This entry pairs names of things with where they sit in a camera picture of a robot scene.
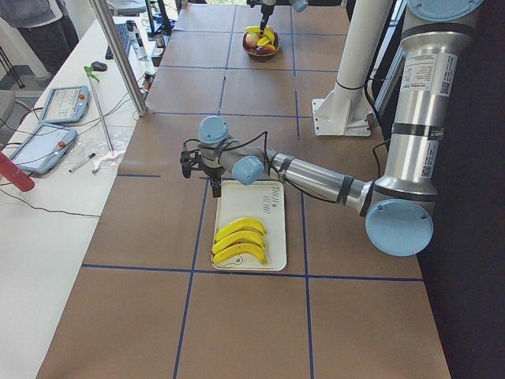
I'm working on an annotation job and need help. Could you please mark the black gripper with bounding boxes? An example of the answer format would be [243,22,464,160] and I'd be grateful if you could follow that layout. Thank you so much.
[201,156,223,197]
[260,0,275,32]

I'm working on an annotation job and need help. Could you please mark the small yellow banana bunch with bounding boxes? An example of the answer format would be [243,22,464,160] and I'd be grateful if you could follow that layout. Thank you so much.
[245,26,275,46]

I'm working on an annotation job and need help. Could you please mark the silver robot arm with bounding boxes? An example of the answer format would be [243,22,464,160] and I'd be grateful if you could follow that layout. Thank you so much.
[195,1,481,257]
[260,0,309,32]

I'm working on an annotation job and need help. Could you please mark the brown wicker basket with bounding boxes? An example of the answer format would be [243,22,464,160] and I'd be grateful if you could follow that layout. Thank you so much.
[242,32,279,58]

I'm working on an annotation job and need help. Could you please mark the pink white peach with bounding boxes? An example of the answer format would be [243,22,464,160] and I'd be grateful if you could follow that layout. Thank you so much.
[245,33,260,49]

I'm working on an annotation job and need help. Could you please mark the dark red mango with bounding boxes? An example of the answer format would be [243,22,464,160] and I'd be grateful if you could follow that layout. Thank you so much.
[256,44,276,55]

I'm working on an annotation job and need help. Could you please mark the cream bear tray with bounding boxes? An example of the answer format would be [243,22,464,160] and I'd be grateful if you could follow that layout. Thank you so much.
[211,180,287,271]

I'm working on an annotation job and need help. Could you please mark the metal cup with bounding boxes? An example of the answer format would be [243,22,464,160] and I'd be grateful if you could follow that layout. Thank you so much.
[153,34,166,48]

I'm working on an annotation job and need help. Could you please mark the black keyboard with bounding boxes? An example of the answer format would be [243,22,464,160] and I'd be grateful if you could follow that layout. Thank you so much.
[105,23,130,60]

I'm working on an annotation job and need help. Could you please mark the thin metal rod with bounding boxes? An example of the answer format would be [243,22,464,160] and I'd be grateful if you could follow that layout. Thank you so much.
[88,79,114,153]

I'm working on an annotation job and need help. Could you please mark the black computer mouse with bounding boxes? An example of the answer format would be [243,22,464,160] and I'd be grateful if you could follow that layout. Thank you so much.
[91,61,107,72]

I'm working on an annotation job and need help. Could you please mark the teach pendant far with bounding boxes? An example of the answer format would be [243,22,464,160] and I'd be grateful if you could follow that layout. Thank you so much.
[39,85,90,125]

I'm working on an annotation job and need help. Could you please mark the teach pendant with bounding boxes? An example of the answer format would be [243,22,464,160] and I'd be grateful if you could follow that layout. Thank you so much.
[10,123,77,174]
[39,85,90,125]

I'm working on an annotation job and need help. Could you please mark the green spray nozzle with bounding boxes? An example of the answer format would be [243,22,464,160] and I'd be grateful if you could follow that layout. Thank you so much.
[84,66,99,82]

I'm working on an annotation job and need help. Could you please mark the teach pendant near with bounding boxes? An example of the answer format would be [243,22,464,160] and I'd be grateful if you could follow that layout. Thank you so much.
[10,123,77,174]

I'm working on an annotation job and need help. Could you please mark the red bottle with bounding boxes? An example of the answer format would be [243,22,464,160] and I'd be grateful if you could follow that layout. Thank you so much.
[0,152,35,192]

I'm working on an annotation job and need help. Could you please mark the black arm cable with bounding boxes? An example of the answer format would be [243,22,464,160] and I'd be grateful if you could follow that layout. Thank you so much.
[181,131,285,178]

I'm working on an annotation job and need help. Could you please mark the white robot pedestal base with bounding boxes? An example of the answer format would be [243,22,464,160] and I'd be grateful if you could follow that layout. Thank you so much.
[312,0,394,137]

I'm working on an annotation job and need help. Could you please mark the aluminium frame post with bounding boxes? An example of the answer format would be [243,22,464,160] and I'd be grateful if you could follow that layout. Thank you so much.
[90,0,148,117]

